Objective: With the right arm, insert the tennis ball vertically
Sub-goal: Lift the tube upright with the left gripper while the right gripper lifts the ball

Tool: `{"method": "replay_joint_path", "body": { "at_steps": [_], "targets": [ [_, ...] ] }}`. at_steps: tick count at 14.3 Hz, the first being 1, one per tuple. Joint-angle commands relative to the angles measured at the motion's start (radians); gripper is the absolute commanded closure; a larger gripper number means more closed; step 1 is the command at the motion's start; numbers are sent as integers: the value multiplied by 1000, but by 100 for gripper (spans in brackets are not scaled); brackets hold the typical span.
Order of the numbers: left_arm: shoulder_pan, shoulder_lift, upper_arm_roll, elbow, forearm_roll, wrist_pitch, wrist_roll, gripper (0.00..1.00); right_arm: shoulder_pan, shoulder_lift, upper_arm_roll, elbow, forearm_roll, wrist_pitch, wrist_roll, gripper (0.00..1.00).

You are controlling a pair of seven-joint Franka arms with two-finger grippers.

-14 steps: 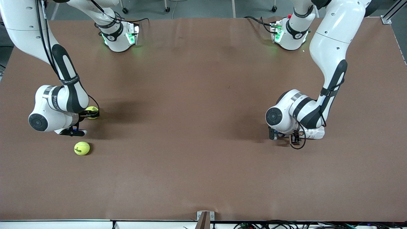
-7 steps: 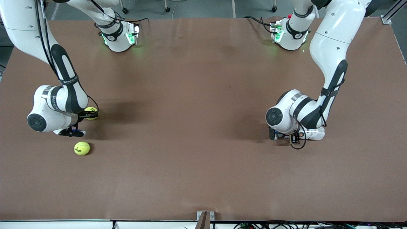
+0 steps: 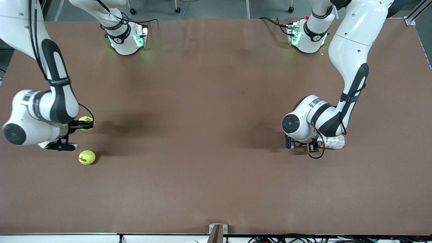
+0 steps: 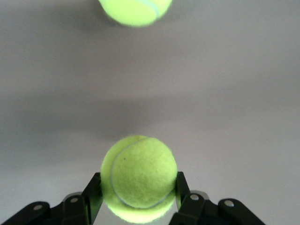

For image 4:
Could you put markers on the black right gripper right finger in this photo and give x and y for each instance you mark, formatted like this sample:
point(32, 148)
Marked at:
point(199, 208)

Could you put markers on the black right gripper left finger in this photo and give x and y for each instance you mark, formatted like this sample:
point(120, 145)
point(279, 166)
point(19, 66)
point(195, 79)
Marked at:
point(77, 204)

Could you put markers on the yellow tennis ball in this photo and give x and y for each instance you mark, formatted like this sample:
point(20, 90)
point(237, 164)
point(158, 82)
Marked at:
point(138, 178)
point(136, 11)

